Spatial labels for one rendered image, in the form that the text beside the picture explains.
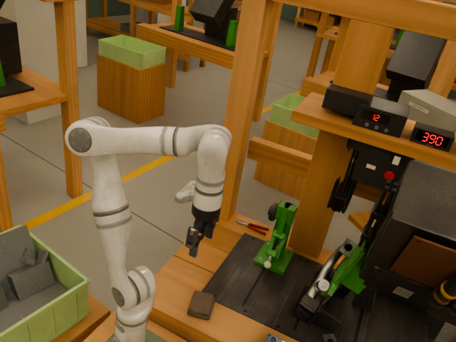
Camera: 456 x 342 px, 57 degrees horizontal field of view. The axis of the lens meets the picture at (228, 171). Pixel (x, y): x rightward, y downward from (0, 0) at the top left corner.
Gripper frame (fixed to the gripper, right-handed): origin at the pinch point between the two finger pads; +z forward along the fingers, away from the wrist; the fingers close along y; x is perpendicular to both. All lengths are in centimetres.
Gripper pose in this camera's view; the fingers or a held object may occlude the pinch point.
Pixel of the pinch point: (201, 244)
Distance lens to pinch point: 115.8
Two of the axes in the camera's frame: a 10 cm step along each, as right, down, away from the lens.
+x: -9.0, -3.3, 3.0
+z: -1.4, 8.5, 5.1
